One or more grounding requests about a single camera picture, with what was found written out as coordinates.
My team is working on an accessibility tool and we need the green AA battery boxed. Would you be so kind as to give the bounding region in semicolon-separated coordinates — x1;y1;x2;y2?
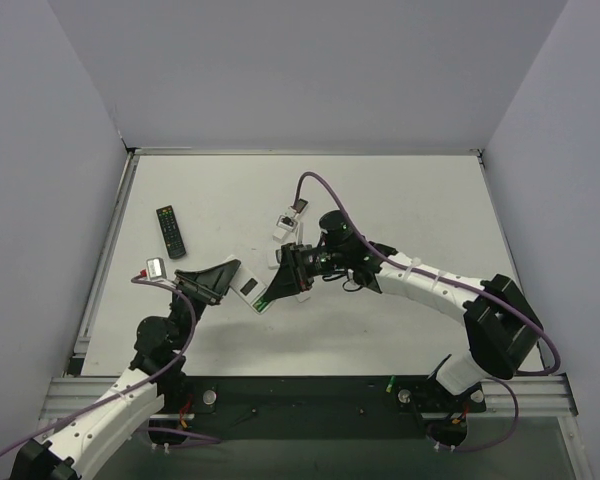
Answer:
253;297;268;312

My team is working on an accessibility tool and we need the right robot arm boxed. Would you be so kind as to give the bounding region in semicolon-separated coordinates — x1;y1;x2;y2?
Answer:
262;210;542;396

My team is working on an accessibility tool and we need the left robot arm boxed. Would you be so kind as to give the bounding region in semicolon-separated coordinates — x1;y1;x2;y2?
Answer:
9;259;241;479

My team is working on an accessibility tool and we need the white grey AC remote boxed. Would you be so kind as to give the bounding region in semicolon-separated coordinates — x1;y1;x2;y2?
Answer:
267;249;281;270

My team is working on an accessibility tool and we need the slim white remote control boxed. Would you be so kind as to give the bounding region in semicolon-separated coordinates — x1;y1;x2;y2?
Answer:
282;198;309;221

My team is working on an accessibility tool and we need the black TV remote control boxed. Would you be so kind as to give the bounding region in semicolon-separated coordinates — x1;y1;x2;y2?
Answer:
156;205;187;260

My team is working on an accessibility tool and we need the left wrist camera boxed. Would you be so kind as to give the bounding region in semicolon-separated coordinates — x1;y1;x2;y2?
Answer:
137;257;167;281

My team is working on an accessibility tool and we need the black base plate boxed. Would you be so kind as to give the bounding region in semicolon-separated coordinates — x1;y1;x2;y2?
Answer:
148;375;486;445

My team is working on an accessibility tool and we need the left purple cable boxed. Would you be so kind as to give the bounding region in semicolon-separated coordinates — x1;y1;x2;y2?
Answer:
0;274;224;474

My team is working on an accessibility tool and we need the purple cable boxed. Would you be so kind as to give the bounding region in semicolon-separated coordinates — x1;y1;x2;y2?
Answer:
0;274;224;474
295;171;561;451

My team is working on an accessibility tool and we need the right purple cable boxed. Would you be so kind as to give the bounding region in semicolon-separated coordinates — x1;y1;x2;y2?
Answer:
295;171;561;451

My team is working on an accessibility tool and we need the aluminium frame rail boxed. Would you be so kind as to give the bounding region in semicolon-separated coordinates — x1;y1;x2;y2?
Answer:
471;374;579;418

